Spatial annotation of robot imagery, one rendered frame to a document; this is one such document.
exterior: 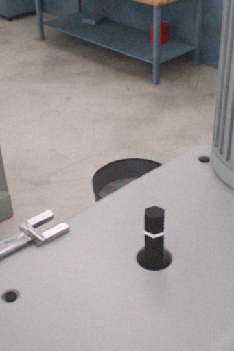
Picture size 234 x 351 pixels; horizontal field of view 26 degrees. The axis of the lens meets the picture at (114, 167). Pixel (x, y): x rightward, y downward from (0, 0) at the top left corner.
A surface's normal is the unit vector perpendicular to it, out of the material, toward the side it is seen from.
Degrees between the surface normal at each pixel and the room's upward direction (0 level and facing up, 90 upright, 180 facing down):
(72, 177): 0
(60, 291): 0
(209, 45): 90
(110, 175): 86
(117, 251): 0
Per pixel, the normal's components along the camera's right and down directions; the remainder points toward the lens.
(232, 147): -0.88, 0.29
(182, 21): -0.74, 0.39
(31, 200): -0.04, -0.84
